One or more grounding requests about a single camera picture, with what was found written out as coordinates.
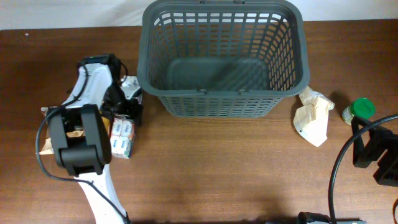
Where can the grey plastic mesh basket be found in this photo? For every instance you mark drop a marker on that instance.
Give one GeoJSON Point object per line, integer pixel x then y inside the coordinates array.
{"type": "Point", "coordinates": [222, 59]}

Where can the green lidded small jar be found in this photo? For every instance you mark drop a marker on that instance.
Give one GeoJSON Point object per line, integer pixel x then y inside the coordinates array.
{"type": "Point", "coordinates": [361, 107]}

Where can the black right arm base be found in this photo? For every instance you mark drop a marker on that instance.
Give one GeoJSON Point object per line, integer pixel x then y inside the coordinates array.
{"type": "Point", "coordinates": [314, 218]}

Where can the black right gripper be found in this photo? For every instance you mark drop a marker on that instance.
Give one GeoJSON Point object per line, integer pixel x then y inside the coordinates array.
{"type": "Point", "coordinates": [374, 147]}

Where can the multicolour tissue pocket pack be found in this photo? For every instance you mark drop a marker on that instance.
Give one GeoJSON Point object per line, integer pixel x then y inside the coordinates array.
{"type": "Point", "coordinates": [122, 138]}

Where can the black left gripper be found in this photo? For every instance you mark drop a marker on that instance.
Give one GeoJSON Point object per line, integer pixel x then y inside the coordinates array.
{"type": "Point", "coordinates": [134, 108]}

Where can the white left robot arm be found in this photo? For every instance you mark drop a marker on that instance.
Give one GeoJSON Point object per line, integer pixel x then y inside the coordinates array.
{"type": "Point", "coordinates": [86, 159]}

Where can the brown white snack bag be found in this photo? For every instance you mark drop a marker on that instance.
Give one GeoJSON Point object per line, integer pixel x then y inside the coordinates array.
{"type": "Point", "coordinates": [47, 148]}

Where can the crumpled cream plastic bag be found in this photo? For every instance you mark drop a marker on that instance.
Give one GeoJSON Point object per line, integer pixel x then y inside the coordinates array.
{"type": "Point", "coordinates": [311, 119]}

